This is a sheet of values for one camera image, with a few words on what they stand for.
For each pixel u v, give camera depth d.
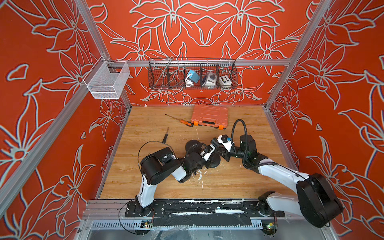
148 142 0.55
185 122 1.07
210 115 1.05
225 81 0.94
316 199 0.42
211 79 0.91
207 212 0.73
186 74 0.85
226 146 0.71
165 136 1.01
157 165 0.52
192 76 0.84
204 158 0.78
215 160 0.88
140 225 0.71
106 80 0.93
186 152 0.95
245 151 0.64
